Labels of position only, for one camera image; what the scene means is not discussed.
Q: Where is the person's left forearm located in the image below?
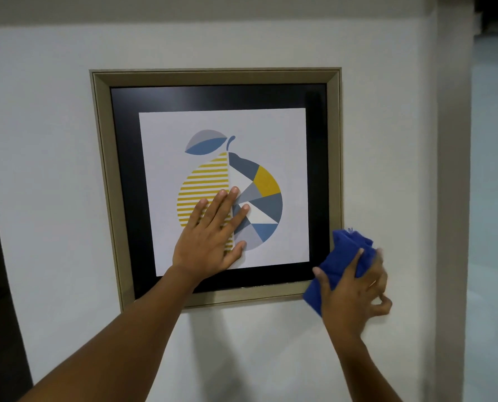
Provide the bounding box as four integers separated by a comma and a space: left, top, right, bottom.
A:
18, 265, 208, 402

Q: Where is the blue cleaning cloth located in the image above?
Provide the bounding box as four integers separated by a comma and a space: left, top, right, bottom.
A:
302, 228, 378, 318

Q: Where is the person's right forearm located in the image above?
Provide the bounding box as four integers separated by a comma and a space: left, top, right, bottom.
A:
328, 328, 405, 402

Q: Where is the person's right hand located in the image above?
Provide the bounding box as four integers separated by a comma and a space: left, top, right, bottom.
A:
313, 247, 394, 340

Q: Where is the person's left hand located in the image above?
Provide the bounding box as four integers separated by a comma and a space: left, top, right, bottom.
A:
172, 186, 250, 286

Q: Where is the framed fruit art picture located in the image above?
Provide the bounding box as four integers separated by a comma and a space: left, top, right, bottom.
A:
89, 68, 343, 311

